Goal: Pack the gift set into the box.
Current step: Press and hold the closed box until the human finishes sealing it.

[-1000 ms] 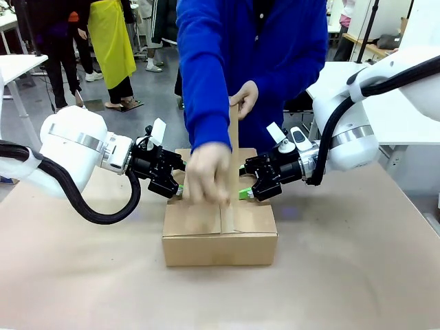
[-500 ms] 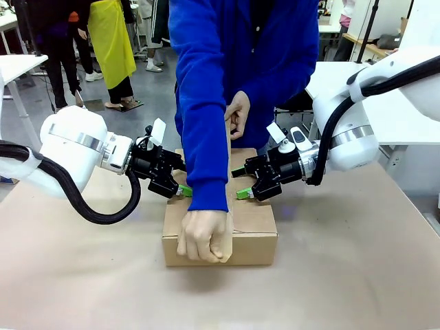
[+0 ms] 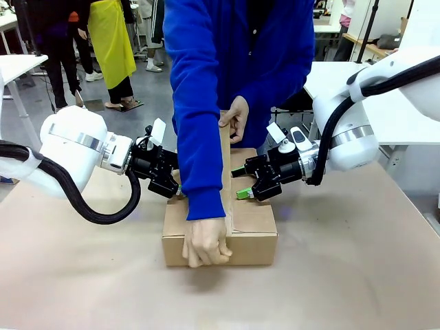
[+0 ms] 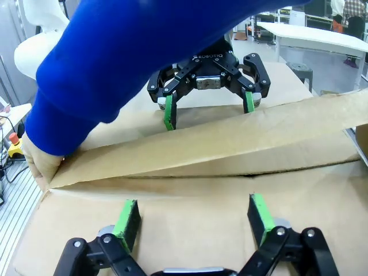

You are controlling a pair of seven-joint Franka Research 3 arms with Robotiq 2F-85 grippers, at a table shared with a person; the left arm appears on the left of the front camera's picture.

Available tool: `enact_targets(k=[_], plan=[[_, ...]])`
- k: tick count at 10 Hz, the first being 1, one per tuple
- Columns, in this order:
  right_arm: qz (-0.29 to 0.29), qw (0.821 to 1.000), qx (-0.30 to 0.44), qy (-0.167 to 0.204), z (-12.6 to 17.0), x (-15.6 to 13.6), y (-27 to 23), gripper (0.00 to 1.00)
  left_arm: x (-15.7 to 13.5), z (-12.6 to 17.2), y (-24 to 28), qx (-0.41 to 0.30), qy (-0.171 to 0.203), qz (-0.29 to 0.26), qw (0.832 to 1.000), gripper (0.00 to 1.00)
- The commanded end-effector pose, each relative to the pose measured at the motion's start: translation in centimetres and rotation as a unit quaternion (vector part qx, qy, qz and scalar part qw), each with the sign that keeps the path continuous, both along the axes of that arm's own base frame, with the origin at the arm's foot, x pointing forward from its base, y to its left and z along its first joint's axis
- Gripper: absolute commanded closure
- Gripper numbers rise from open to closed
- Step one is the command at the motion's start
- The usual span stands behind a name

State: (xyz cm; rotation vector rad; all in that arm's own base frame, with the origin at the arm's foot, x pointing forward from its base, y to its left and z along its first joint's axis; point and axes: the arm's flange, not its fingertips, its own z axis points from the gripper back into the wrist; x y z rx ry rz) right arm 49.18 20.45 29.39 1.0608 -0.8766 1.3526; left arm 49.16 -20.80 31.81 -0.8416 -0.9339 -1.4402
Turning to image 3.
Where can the wooden workbench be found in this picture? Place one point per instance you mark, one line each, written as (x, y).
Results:
(364, 43)

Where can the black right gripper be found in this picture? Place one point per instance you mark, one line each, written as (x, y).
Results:
(282, 170)

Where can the black stand pole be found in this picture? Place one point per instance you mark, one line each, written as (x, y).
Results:
(368, 31)

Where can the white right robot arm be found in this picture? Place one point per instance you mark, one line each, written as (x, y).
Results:
(347, 120)

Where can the person in pink top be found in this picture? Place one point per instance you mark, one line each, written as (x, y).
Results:
(346, 15)

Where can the person's right forearm blue sleeve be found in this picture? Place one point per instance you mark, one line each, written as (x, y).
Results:
(199, 172)

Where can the person in white sneakers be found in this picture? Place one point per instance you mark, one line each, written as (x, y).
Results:
(90, 68)

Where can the white table with slanted legs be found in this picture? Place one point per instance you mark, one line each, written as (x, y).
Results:
(20, 63)

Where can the person's left forearm blue sleeve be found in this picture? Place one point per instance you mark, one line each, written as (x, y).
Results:
(275, 91)

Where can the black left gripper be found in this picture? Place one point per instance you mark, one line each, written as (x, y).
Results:
(154, 161)

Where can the grey bag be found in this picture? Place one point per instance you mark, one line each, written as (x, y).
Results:
(388, 41)

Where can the small white background table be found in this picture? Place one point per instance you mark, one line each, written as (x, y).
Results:
(326, 29)

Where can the person in yellow apron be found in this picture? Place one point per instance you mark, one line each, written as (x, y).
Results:
(111, 44)

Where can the dark square floor plate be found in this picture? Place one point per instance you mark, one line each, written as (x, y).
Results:
(94, 104)

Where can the brown cardboard shipping box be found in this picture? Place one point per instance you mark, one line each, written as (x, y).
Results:
(254, 247)

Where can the brown cardboard piece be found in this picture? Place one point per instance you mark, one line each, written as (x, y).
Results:
(404, 24)

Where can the person's left hand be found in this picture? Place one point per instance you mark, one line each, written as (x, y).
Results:
(242, 113)

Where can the person in blue cardigan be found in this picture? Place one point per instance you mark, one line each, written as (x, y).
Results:
(240, 41)

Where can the person's right hand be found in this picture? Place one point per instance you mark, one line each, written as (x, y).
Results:
(206, 240)

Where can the person in dark jacket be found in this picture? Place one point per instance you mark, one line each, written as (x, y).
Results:
(155, 31)

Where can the person in black trousers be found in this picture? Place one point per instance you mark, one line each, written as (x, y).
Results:
(58, 51)

